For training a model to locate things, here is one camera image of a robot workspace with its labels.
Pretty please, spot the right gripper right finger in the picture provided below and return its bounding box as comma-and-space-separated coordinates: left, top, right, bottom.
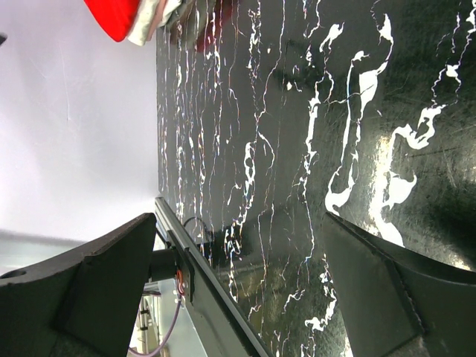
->
321, 213, 475, 356

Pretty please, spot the folded white t-shirt stack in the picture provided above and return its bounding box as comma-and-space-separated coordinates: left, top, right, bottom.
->
126, 0, 186, 46

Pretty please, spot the red t-shirt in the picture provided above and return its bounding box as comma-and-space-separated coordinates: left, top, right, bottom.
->
84, 0, 141, 42

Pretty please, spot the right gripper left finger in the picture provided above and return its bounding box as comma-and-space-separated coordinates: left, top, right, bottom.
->
1, 213, 156, 356

